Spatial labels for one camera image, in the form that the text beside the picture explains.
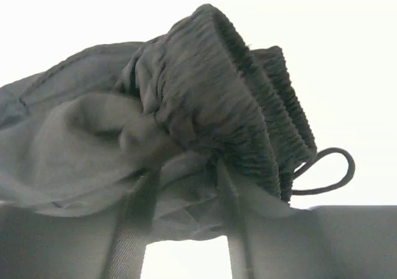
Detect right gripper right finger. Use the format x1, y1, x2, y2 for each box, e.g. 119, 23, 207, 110
228, 205, 396, 278

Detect black trousers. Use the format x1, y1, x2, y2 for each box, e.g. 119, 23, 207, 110
0, 3, 357, 242

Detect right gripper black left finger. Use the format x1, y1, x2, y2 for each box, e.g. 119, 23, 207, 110
1, 204, 153, 278

